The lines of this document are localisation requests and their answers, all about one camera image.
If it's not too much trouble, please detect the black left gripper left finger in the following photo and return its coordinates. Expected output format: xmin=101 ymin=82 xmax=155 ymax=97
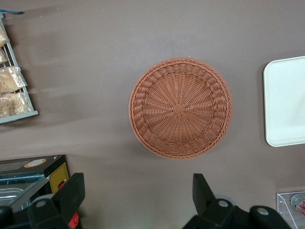
xmin=27 ymin=172 xmax=86 ymax=229

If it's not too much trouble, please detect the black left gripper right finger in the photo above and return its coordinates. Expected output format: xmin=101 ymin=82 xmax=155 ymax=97
xmin=183 ymin=173 xmax=239 ymax=229

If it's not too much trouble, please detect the round brown wicker basket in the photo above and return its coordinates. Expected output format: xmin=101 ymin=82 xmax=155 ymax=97
xmin=129 ymin=56 xmax=233 ymax=160

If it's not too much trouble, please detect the cream plastic tray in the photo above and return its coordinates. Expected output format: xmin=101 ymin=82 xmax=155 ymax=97
xmin=263 ymin=55 xmax=305 ymax=147

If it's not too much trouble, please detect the black food warmer yellow panel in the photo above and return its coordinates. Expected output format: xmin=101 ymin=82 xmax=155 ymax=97
xmin=0 ymin=154 xmax=80 ymax=227

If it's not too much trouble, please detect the steel food pan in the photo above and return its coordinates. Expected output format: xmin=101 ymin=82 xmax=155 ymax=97
xmin=0 ymin=187 xmax=24 ymax=207

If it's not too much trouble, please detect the clear acrylic bottle rack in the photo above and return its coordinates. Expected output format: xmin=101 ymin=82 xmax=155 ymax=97
xmin=276 ymin=190 xmax=305 ymax=229

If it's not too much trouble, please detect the red cola bottle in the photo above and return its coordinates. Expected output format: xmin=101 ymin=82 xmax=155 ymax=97
xmin=290 ymin=193 xmax=305 ymax=217

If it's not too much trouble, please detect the clear bag of beige snacks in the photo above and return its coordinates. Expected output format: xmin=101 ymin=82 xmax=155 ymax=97
xmin=0 ymin=92 xmax=32 ymax=119
xmin=0 ymin=25 xmax=9 ymax=47
xmin=0 ymin=47 xmax=10 ymax=64
xmin=0 ymin=66 xmax=27 ymax=94

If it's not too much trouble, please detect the blue tape strip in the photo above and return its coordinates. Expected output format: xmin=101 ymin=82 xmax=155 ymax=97
xmin=0 ymin=8 xmax=25 ymax=15

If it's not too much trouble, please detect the grey wire snack rack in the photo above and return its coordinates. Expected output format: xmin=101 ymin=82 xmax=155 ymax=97
xmin=0 ymin=14 xmax=39 ymax=125

